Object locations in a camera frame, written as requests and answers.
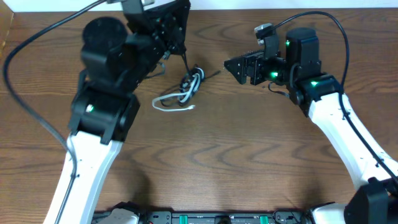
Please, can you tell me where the white cable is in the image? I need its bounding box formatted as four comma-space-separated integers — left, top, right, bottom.
151, 67, 205, 112

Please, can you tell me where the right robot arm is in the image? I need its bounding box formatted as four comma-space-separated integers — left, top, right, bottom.
224, 24, 397, 223

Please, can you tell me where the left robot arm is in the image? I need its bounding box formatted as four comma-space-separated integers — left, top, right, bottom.
45, 1, 190, 223

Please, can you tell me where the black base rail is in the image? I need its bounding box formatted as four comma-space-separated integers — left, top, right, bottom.
91, 202, 313, 224

